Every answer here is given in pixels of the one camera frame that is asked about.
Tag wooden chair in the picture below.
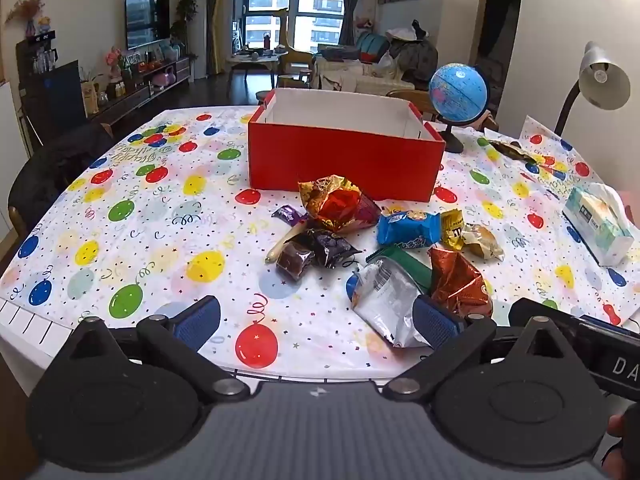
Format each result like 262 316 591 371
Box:
387 89 436 121

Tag large window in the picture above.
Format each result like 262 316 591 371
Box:
232 0 358 56

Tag small purple candy packet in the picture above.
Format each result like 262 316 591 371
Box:
271 205 308 225

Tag green snack packet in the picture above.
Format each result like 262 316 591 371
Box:
367 245 433 293

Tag flat screen television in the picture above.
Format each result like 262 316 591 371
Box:
125 0 171 51

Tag round coffee table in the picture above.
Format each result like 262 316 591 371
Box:
226 50 281 81

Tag dark television cabinet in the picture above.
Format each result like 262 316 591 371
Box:
87 55 193 121

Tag white tower air conditioner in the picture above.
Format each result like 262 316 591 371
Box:
189 0 208 81

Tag dried flower vase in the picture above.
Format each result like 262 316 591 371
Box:
5 0 46 36

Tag orange brown foil packet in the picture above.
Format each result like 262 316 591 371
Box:
427 246 493 318

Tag grey desk lamp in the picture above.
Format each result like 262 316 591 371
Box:
555 41 632 137

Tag black water dispenser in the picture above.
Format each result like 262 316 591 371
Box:
16 32 86 121

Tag gold red foil snack packet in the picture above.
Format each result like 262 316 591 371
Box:
298 175 382 233

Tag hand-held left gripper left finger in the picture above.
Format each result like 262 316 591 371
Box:
65 296 251 403

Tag silver white snack packet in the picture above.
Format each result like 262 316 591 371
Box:
351 256 433 349

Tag cluttered sofa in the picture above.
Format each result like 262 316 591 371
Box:
312 42 441 96

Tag beige sausage stick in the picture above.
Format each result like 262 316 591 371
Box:
265 222 306 264

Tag person's right hand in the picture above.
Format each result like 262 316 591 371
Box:
602 402 640 468

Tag green potted plant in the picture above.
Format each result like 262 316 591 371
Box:
170 0 198 46

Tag black jacket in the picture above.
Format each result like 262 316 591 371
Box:
7 122 116 241

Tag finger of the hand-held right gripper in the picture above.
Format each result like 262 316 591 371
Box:
509 297 627 332

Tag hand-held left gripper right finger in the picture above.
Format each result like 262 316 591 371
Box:
382 294 576 403

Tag red cardboard box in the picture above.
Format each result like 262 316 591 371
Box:
247 87 447 203

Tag blue desk globe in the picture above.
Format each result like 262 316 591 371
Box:
429 62 488 154

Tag brown jelly snack packet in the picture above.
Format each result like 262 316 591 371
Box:
276 241 316 281

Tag balloon print tablecloth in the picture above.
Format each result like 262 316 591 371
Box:
0 105 640 381

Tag blue cookie packet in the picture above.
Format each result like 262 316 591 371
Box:
376 210 442 248

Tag dark snack wrapper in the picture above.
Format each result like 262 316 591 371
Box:
487 139 538 163

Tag dark purple snack packet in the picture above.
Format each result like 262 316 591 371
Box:
305 229 362 268

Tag tissue box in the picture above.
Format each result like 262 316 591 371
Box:
562 182 636 267

